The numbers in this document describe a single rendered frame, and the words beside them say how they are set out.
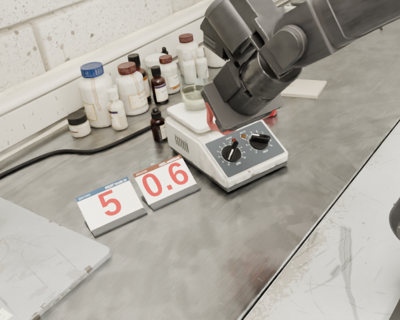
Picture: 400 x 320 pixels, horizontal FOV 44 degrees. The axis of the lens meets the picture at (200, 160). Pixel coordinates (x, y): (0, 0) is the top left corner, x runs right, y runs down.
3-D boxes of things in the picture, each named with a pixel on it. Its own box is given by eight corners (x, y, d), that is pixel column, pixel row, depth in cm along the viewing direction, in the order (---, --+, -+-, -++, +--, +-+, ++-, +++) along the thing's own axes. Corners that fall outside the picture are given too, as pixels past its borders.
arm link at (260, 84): (223, 65, 61) (245, 36, 55) (256, 46, 63) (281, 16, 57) (256, 110, 61) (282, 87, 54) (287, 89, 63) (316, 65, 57)
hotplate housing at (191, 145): (290, 166, 85) (288, 124, 81) (227, 195, 80) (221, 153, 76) (219, 124, 102) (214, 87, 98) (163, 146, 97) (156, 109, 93)
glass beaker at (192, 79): (181, 106, 92) (174, 64, 88) (210, 101, 92) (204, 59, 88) (184, 120, 86) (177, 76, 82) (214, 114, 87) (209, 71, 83)
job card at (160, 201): (201, 188, 82) (197, 167, 80) (153, 211, 79) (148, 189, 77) (183, 174, 87) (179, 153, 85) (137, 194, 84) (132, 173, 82)
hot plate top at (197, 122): (257, 111, 87) (256, 106, 86) (199, 134, 82) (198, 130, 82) (219, 92, 96) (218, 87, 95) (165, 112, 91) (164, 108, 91)
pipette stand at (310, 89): (326, 84, 112) (326, 27, 105) (316, 98, 106) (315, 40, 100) (292, 81, 116) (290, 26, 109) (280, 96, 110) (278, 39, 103)
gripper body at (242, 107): (197, 91, 66) (216, 66, 59) (258, 68, 70) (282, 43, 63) (219, 134, 65) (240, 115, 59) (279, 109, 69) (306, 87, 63)
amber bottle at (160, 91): (151, 102, 116) (144, 68, 112) (162, 96, 118) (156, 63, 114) (160, 105, 114) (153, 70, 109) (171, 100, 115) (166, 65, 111)
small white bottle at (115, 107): (123, 122, 109) (114, 85, 104) (131, 126, 106) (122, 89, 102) (110, 127, 107) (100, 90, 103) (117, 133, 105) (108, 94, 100)
